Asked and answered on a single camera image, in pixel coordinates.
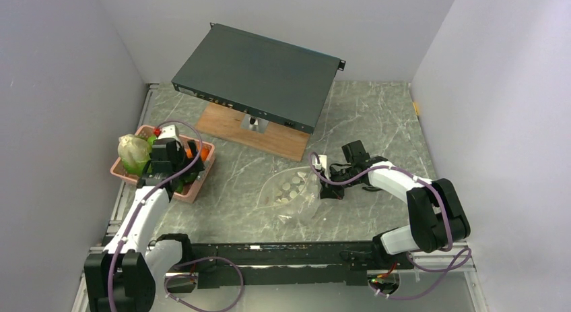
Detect white fake food pieces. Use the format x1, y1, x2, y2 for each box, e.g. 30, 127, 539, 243
117, 134, 152, 176

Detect pink plastic basket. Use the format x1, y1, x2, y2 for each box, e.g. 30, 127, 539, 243
110, 125, 215, 204

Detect dark rack network switch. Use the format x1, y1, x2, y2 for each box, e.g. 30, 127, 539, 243
171, 24, 345, 134

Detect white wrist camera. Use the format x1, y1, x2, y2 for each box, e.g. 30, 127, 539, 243
312, 154, 329, 179
154, 125, 180, 142

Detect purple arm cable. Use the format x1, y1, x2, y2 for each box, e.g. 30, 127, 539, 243
108, 120, 245, 312
308, 152, 473, 301

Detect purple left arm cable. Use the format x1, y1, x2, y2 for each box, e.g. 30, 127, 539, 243
108, 120, 245, 312

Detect wooden board stand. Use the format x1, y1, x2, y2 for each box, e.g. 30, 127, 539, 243
196, 103, 310, 162

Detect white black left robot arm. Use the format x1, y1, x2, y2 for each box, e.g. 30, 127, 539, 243
83, 137, 205, 311

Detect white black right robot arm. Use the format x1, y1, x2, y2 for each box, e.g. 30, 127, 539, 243
308, 140, 471, 268

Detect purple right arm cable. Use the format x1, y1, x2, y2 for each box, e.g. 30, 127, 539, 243
308, 152, 473, 301

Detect clear zip top bag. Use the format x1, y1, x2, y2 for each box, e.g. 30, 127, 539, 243
256, 166, 321, 224

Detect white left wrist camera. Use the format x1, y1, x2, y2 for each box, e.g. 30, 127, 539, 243
154, 125, 180, 142

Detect green fake chili pepper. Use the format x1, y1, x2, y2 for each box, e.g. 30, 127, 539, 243
175, 172, 198, 194

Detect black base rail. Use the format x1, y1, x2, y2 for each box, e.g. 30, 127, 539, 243
169, 241, 413, 289

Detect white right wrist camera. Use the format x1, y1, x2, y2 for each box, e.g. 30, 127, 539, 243
312, 154, 329, 179

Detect orange fake fruit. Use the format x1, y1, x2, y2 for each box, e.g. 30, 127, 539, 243
185, 148, 209, 162

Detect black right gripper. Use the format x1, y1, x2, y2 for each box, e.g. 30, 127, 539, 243
318, 165, 362, 200

